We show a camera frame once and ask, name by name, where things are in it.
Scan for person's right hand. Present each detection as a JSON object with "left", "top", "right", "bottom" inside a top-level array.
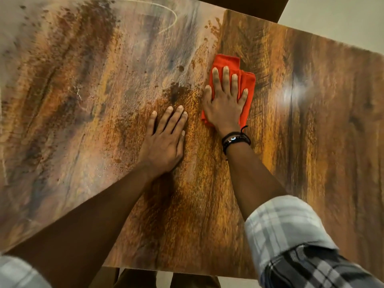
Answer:
[{"left": 201, "top": 66, "right": 249, "bottom": 138}]

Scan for person's left hand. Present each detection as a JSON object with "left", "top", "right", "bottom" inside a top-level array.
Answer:
[{"left": 138, "top": 105, "right": 189, "bottom": 180}]

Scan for red cleaning cloth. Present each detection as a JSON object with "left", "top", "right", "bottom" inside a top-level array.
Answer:
[{"left": 201, "top": 54, "right": 256, "bottom": 129}]

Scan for person's right forearm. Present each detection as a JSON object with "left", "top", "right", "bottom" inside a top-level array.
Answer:
[{"left": 225, "top": 142, "right": 287, "bottom": 221}]

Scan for person's left forearm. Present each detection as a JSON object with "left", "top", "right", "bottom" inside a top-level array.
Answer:
[{"left": 6, "top": 164, "right": 152, "bottom": 288}]

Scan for wooden table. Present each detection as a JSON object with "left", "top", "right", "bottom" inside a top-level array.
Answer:
[{"left": 0, "top": 0, "right": 384, "bottom": 279}]

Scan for dark brown chair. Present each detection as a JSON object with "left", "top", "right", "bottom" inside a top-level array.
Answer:
[{"left": 189, "top": 0, "right": 291, "bottom": 24}]

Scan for black white plaid shirt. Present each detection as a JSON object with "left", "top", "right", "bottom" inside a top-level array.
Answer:
[{"left": 0, "top": 194, "right": 384, "bottom": 288}]

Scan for khaki trousers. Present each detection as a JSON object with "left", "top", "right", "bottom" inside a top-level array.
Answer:
[{"left": 114, "top": 268, "right": 221, "bottom": 288}]

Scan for black beaded bracelet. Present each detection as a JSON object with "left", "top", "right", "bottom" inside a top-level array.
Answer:
[{"left": 222, "top": 135, "right": 251, "bottom": 156}]

